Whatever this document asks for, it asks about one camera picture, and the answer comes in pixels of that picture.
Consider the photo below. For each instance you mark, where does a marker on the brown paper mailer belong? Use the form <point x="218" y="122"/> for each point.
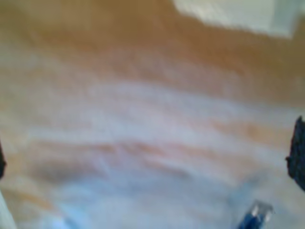
<point x="143" y="119"/>

